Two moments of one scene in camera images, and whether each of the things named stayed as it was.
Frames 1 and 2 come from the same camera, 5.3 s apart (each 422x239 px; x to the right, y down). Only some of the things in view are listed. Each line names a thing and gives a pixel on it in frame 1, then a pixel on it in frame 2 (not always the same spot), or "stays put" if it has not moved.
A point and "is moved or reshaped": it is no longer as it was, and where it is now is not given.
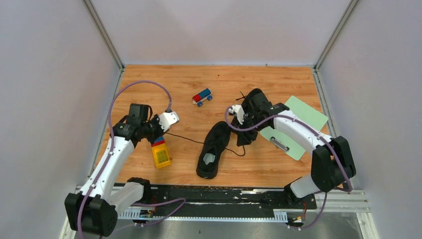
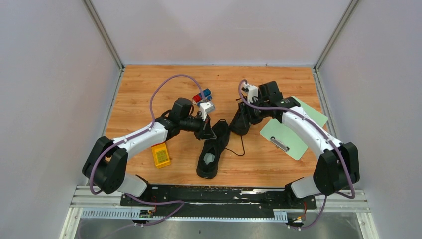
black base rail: x=223 y=198 stays put
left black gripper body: x=152 y=129 → x=199 y=124
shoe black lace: x=202 y=142 is moved or reshaped
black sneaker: x=216 y=140 stays put
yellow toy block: x=160 y=153 stays put
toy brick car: x=204 y=95 stays put
